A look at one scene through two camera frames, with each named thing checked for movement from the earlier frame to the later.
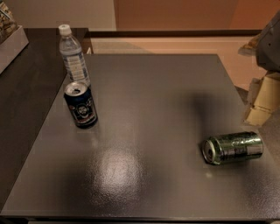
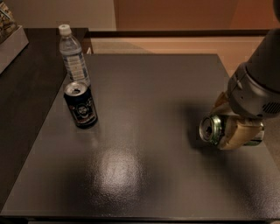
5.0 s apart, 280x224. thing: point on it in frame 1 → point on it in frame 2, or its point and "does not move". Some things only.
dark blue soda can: (81, 103) does not move
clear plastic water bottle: (73, 55) does not move
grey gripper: (269, 46) → (251, 98)
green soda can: (231, 148) → (212, 131)
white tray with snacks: (13, 39) does not move
